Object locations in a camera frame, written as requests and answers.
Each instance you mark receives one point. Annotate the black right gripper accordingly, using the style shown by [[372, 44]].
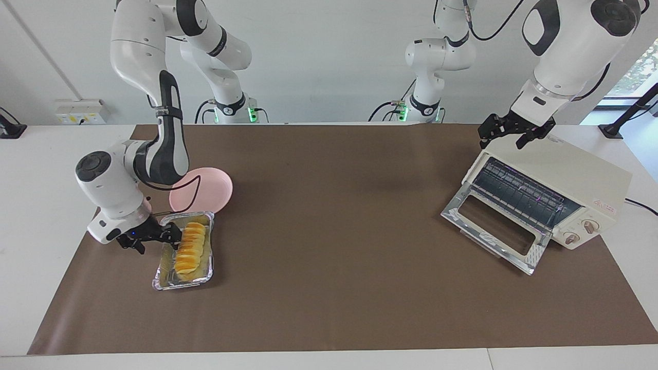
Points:
[[136, 235]]

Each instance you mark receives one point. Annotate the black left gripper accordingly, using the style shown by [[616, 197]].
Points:
[[522, 123]]

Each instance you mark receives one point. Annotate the sliced yellow bread loaf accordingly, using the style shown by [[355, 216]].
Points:
[[190, 252]]

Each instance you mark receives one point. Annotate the aluminium foil tray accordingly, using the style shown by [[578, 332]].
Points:
[[165, 275]]

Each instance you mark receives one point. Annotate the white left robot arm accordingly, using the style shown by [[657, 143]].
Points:
[[570, 51]]

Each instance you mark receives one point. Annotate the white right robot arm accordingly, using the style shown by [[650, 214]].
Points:
[[139, 46]]

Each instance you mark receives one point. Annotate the cream white toaster oven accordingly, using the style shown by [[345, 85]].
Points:
[[581, 174]]

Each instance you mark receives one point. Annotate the silver glass oven door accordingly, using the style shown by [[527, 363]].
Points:
[[496, 234]]

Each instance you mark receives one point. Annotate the beige oven knob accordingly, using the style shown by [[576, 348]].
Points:
[[571, 238], [590, 226]]

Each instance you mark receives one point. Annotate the pink round plate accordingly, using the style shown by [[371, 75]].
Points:
[[211, 190]]

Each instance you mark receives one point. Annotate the window with green outside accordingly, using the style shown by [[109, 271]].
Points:
[[637, 72]]

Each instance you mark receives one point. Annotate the brown paper table mat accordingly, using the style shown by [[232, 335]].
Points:
[[329, 288]]

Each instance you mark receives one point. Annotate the small black table clamp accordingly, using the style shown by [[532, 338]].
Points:
[[10, 129]]

